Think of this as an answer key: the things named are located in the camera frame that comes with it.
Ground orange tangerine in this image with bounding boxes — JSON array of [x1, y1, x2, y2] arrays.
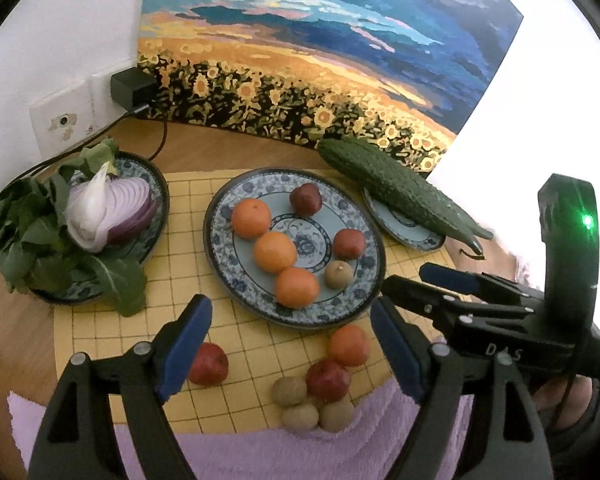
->
[[230, 198, 272, 240], [252, 231, 297, 274], [327, 324, 370, 367], [274, 268, 320, 310]]

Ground red plum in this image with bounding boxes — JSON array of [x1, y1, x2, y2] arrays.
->
[[332, 229, 366, 261], [188, 342, 228, 387], [306, 358, 351, 402], [289, 183, 323, 218]]

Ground right hand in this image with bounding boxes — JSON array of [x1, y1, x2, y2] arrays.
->
[[532, 375, 596, 431]]

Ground small blue white plate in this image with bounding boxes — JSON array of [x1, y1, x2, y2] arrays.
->
[[362, 188, 445, 252]]

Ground green cucumber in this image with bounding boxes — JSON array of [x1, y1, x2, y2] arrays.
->
[[317, 136, 493, 260]]

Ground purple towel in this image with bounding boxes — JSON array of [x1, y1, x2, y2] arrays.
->
[[7, 378, 472, 480]]

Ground yellow grid mat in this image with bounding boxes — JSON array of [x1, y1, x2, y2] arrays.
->
[[51, 168, 456, 435]]

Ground green leafy bok choy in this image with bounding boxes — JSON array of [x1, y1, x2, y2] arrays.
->
[[0, 139, 146, 316]]

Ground large blue white plate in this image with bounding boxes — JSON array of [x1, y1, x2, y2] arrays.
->
[[202, 168, 386, 330]]

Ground halved red onion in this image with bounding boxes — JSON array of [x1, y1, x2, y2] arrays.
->
[[65, 162, 160, 254]]

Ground sunflower field painting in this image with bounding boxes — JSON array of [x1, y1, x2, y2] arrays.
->
[[137, 0, 524, 174]]

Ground dark plate with vegetables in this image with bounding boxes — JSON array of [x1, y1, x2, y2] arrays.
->
[[31, 151, 170, 306]]

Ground black power adapter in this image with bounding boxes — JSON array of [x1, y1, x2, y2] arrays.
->
[[110, 66, 159, 112]]

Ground white wall socket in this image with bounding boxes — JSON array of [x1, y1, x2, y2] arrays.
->
[[29, 72, 125, 158]]

